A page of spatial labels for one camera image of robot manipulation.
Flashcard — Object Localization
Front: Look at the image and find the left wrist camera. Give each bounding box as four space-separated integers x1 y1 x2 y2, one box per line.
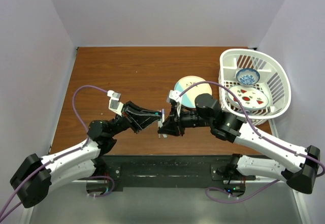
107 90 124 116

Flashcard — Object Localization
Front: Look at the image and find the white marker with purple ink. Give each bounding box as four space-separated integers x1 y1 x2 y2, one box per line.
161 108 165 122

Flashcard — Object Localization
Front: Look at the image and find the white plastic basket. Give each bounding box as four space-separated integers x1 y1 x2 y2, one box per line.
218 49 291 125

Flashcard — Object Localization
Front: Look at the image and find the cream and blue plate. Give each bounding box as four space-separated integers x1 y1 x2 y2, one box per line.
174 76 212 109

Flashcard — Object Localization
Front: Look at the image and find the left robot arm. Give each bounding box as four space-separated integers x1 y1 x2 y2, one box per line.
10 101 162 208

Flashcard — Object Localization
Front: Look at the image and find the white marker green tip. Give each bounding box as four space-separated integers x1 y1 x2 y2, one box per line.
157 119 168 139

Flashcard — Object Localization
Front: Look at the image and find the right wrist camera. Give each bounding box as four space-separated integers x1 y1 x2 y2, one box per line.
167 90 182 110

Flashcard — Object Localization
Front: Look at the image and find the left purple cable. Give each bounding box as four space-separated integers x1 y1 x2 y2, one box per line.
0 85 116 221

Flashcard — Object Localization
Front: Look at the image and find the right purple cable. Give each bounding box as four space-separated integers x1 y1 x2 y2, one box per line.
179 81 325 203

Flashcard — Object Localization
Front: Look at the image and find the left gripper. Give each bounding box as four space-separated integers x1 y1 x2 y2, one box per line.
109 103 163 138

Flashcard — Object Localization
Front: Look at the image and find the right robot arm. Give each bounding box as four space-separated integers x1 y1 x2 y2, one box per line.
158 90 320 194

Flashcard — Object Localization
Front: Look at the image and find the purple cable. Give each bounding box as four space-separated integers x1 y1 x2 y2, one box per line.
179 81 325 203
0 85 116 221

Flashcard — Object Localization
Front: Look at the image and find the watermelon pattern plate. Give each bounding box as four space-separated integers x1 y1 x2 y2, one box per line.
229 85 269 111

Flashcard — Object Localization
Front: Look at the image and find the blue patterned bowl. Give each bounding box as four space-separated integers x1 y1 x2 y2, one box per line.
236 68 261 86

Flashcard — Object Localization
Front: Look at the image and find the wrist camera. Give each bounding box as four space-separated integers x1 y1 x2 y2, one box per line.
107 90 124 116
167 90 182 110

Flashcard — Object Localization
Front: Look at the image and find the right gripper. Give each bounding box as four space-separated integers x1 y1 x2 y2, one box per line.
158 102 213 135

